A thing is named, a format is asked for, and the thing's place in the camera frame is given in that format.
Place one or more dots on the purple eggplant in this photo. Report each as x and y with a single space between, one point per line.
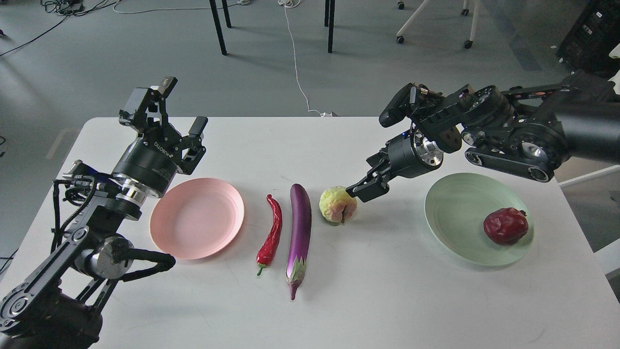
300 239

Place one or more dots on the black table leg right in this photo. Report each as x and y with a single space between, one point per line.
329 18

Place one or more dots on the pink plate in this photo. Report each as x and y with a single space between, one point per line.
197 218

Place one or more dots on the white chair base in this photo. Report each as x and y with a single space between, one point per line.
470 9

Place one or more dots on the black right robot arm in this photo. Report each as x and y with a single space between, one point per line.
526 132

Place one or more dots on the black equipment cabinet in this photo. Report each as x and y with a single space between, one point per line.
593 36

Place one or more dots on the yellow green apple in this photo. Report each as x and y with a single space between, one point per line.
336 205

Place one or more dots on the black table leg left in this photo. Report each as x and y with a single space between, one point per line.
217 22

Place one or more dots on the red chili pepper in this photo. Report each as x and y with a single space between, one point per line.
268 250

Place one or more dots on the red pomegranate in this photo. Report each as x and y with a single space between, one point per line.
506 226

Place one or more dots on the green plate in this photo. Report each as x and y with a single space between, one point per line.
455 208

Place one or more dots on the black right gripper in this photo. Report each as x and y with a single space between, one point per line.
409 154

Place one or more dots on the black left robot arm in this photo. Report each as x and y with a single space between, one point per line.
59 305

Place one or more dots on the black table leg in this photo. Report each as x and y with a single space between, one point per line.
217 22
329 18

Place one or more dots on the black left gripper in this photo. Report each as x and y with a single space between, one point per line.
159 152

